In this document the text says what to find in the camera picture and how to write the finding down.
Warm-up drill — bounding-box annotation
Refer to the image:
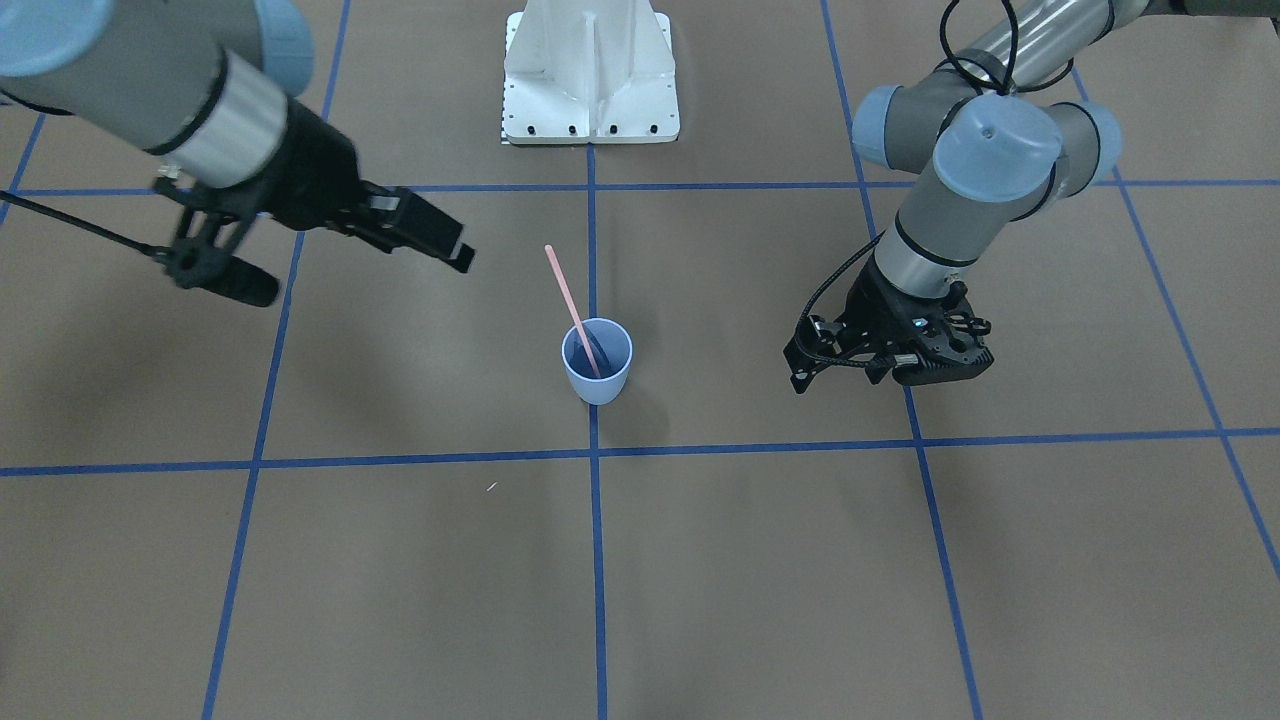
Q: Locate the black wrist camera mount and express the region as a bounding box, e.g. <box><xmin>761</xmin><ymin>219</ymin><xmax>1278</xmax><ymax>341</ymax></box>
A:
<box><xmin>803</xmin><ymin>277</ymin><xmax>995</xmax><ymax>386</ymax></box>

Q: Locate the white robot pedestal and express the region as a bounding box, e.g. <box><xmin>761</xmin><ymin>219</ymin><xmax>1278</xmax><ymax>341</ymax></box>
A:
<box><xmin>500</xmin><ymin>1</ymin><xmax>681</xmax><ymax>146</ymax></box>

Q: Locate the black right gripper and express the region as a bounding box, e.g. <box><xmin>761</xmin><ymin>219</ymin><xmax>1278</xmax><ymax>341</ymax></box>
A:
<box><xmin>256</xmin><ymin>97</ymin><xmax>476</xmax><ymax>274</ymax></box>

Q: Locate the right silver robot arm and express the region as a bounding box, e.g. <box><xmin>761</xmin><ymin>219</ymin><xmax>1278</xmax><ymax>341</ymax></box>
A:
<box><xmin>1</xmin><ymin>1</ymin><xmax>475</xmax><ymax>273</ymax></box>

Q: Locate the pink chopstick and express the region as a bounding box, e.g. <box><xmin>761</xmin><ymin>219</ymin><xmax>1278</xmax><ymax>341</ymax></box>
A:
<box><xmin>543</xmin><ymin>243</ymin><xmax>603</xmax><ymax>379</ymax></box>

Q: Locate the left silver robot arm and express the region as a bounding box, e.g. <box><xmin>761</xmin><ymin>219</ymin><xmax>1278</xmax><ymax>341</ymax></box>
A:
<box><xmin>783</xmin><ymin>1</ymin><xmax>1277</xmax><ymax>393</ymax></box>

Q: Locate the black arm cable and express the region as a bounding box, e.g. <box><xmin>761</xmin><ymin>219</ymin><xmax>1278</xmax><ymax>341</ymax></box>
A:
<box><xmin>797</xmin><ymin>0</ymin><xmax>1021</xmax><ymax>372</ymax></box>

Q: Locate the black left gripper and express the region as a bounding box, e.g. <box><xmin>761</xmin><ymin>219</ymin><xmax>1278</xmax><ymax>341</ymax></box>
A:
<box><xmin>783</xmin><ymin>263</ymin><xmax>951</xmax><ymax>395</ymax></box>

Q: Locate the blue plastic cup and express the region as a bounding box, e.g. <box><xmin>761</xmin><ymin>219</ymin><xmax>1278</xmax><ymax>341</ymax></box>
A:
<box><xmin>559</xmin><ymin>318</ymin><xmax>635</xmax><ymax>406</ymax></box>

